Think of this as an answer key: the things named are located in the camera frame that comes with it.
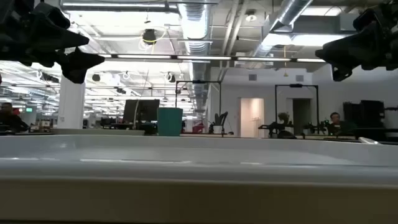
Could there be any slanted silver air duct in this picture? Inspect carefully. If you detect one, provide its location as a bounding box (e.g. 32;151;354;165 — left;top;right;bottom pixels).
254;0;313;57

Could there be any black metal station frame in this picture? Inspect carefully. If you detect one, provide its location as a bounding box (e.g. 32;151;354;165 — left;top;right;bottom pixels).
274;83;320;135
175;80;223;135

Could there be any black computer monitor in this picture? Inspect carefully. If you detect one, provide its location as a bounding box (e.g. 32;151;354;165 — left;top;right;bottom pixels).
123;99;160;124

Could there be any silver ceiling pipe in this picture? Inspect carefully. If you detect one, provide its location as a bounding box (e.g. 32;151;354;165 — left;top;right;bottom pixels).
60;1;180;13

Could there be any black round ceiling device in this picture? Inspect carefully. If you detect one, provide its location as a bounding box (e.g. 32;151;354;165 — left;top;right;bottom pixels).
142;28;157;45

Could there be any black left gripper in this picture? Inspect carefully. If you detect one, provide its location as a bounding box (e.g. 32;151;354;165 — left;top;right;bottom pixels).
0;0;105;84

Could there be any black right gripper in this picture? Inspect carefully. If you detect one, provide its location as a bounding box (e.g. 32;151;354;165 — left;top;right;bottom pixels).
315;1;398;82

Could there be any black rounded object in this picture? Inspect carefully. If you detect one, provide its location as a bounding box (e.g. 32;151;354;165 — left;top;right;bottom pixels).
277;129;297;139

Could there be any teal green cup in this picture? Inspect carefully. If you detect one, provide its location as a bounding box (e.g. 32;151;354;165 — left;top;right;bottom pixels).
157;107;183;137

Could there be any white square column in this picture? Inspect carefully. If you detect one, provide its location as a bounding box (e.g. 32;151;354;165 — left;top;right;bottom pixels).
57;74;86;130

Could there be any black equipment cabinet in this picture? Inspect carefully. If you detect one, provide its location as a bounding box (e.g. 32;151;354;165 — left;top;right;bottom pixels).
343;100;386;128

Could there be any grey plastic tray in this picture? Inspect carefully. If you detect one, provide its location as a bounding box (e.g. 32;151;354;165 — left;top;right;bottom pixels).
0;134;398;223

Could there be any person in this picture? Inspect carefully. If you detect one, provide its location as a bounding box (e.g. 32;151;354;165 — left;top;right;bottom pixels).
326;111;358;136
0;101;30;133

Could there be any dark plant in white pot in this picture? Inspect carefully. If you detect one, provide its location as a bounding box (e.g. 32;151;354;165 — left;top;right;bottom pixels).
208;111;229;134

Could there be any grey rectangular air duct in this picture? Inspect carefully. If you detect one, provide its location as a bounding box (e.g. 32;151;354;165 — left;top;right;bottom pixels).
270;14;355;35

